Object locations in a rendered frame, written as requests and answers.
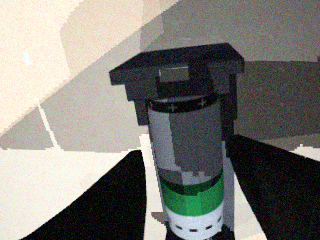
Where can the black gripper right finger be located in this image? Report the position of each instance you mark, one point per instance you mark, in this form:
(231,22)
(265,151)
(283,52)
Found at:
(282,188)

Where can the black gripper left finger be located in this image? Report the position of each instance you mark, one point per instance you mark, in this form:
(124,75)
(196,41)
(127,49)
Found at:
(114,208)

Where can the grey cylindrical battery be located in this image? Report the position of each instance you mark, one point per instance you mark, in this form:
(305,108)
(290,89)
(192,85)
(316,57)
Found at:
(186,138)

